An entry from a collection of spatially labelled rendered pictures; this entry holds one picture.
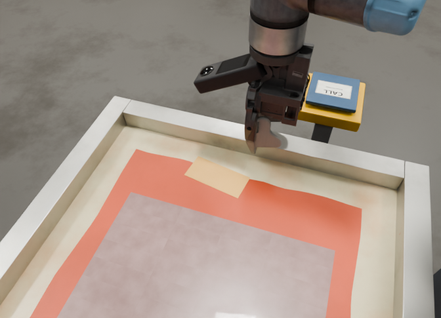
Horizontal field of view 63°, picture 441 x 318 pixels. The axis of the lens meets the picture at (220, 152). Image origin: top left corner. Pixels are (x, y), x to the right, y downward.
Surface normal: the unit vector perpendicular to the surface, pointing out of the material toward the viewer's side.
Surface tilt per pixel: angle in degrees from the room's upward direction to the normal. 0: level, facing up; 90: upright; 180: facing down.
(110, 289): 0
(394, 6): 80
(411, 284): 0
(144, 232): 0
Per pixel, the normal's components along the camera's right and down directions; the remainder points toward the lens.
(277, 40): -0.13, 0.76
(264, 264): -0.02, -0.64
